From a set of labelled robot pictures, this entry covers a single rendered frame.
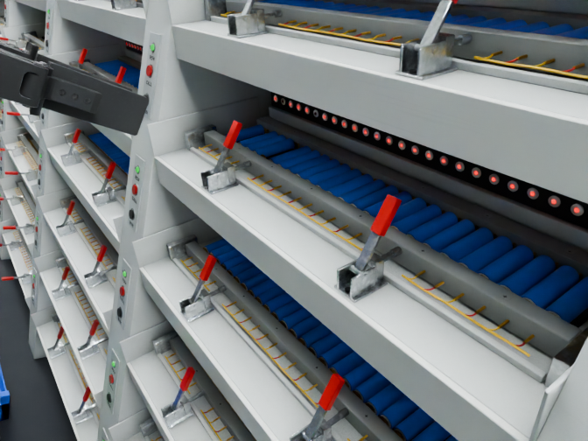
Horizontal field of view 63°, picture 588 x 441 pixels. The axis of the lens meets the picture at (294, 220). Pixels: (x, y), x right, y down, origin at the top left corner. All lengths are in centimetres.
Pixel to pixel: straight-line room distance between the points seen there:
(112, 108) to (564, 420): 35
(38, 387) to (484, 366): 143
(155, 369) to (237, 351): 29
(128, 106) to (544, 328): 34
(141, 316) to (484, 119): 68
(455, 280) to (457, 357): 7
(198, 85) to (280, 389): 45
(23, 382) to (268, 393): 117
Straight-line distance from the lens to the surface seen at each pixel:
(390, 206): 41
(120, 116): 38
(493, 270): 44
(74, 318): 136
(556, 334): 39
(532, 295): 42
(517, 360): 39
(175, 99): 75
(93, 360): 122
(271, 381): 60
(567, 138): 31
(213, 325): 68
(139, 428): 104
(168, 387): 86
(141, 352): 92
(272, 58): 51
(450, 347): 39
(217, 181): 61
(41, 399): 161
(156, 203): 78
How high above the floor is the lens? 106
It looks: 19 degrees down
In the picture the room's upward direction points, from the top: 14 degrees clockwise
